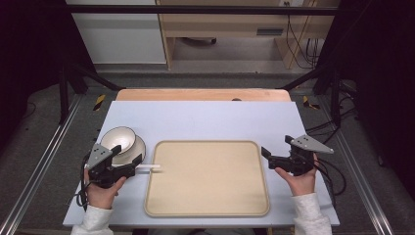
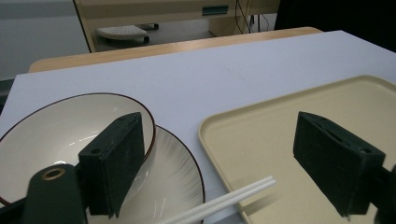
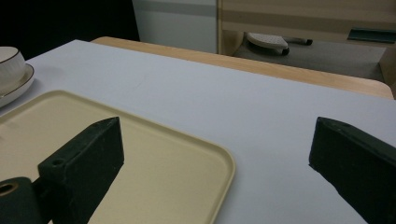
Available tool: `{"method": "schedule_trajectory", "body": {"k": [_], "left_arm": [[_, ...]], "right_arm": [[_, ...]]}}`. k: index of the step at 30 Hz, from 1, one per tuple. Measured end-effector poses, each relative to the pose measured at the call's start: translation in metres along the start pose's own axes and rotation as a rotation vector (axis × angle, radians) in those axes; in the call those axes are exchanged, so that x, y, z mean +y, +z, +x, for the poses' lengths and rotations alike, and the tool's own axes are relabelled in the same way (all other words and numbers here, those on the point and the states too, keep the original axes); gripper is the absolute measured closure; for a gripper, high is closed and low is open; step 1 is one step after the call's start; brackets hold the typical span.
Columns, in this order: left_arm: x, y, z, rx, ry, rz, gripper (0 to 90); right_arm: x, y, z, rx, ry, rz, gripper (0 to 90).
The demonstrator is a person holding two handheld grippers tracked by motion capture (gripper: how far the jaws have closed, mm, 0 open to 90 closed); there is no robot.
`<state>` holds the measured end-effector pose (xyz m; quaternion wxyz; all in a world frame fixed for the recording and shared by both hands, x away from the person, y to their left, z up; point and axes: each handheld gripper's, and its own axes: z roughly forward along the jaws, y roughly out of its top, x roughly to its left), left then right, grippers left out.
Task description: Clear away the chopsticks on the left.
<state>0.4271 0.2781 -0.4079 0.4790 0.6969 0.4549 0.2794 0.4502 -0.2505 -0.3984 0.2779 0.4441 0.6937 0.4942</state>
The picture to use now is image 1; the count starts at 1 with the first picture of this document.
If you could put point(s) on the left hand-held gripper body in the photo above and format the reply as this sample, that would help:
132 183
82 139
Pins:
99 156

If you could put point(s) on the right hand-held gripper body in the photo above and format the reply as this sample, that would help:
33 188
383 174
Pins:
305 153

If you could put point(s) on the white spoon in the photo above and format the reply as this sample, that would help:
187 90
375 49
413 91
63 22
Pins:
150 167

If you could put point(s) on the person's right hand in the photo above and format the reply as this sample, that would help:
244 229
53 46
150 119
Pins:
300 186

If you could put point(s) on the person's left hand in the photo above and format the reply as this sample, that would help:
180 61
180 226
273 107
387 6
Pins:
101 196

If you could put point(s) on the white bowl dark rim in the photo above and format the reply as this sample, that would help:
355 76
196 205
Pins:
119 138

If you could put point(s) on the yellow black tape marker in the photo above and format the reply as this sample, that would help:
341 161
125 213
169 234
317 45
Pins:
307 102
99 102

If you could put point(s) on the beige tray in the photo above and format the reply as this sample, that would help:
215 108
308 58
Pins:
208 179

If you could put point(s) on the light blue table cover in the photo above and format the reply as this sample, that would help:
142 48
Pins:
202 120

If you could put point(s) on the wooden table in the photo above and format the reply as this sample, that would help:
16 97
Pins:
195 94

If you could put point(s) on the grey power strip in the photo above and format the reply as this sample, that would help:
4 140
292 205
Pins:
269 32

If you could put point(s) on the white cabinet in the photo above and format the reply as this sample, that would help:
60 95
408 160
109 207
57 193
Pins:
120 36

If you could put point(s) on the black curtain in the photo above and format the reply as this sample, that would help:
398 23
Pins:
29 49
381 65

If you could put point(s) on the wooden desk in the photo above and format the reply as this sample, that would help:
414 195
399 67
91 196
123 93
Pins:
225 24

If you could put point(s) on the black chair base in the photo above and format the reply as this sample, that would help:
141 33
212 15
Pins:
199 40

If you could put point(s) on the aluminium rail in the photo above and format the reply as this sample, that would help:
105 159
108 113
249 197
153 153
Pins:
42 156
355 163

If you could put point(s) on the black frame stand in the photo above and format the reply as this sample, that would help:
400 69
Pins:
63 94
335 98

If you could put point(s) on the black horizontal frame bar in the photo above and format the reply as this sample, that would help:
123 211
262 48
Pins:
195 9

